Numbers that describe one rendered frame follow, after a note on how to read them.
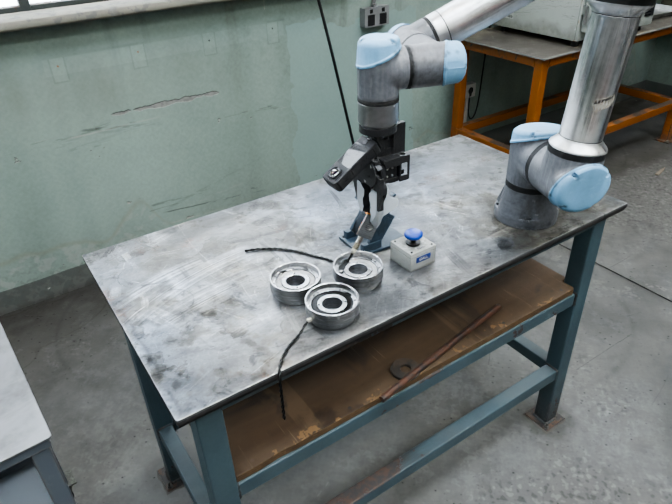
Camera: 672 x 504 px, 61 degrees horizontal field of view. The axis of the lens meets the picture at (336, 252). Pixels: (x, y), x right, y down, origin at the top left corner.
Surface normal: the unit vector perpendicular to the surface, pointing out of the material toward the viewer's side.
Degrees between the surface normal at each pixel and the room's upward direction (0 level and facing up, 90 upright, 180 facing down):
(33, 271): 90
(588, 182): 98
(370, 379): 0
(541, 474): 0
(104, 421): 0
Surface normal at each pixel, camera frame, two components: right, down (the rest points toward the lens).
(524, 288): -0.04, -0.84
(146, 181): 0.56, 0.44
